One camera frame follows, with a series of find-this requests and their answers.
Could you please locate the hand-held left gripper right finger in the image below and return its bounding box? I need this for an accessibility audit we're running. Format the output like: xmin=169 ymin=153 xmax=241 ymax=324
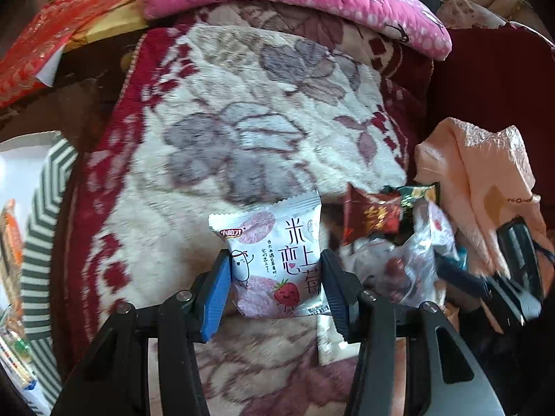
xmin=320 ymin=249 xmax=508 ymax=416

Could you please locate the red embroidered cloth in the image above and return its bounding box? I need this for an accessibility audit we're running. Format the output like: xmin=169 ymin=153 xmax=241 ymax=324
xmin=0 ymin=0 xmax=152 ymax=109

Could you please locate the floral plush blanket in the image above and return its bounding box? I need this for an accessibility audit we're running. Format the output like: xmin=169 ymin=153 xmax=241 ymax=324
xmin=56 ymin=2 xmax=434 ymax=416

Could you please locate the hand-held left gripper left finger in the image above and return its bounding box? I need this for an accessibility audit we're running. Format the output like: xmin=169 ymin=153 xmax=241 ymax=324
xmin=50 ymin=249 xmax=232 ymax=416

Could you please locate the dark red snack packet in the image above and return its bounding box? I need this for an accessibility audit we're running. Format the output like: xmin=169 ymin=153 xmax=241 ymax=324
xmin=342 ymin=182 xmax=404 ymax=248

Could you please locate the striped cardboard box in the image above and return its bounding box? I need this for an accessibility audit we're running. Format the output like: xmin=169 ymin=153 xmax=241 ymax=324
xmin=0 ymin=136 xmax=81 ymax=416

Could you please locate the dark wooden chest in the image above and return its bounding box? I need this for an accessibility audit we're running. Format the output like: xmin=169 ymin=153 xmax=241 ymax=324
xmin=0 ymin=4 xmax=148 ymax=144

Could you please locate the orange snack packet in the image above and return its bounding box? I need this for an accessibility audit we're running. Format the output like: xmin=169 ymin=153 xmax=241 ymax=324
xmin=0 ymin=199 xmax=24 ymax=295

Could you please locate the cream floral cloth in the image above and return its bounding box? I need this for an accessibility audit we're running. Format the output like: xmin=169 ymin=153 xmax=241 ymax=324
xmin=436 ymin=0 xmax=508 ymax=31

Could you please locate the white strawberry print snack packet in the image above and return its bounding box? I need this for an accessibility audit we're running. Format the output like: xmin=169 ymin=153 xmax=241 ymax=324
xmin=208 ymin=190 xmax=324 ymax=319

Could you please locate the dark red cloth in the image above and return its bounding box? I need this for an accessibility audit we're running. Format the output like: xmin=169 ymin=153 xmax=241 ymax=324
xmin=429 ymin=26 xmax=555 ymax=139

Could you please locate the clear bag of red dates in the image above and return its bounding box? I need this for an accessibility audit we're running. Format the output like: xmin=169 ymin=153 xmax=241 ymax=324
xmin=347 ymin=199 xmax=460 ymax=308

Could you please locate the dark green snack packet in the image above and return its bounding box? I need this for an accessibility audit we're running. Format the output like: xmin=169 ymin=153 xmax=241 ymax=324
xmin=382 ymin=184 xmax=441 ymax=230

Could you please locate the peach towel blanket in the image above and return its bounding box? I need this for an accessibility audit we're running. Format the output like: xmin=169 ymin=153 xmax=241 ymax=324
xmin=414 ymin=117 xmax=547 ymax=278

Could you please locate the plain white snack packet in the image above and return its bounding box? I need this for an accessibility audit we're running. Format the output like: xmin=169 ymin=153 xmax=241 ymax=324
xmin=316 ymin=314 xmax=360 ymax=365

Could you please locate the pale green snack packet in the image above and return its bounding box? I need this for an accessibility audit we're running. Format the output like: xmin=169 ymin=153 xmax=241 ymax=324
xmin=0 ymin=303 xmax=37 ymax=391

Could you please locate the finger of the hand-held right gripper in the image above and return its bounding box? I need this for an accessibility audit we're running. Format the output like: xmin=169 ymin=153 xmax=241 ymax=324
xmin=436 ymin=249 xmax=527 ymax=326
xmin=494 ymin=216 xmax=545 ymax=308

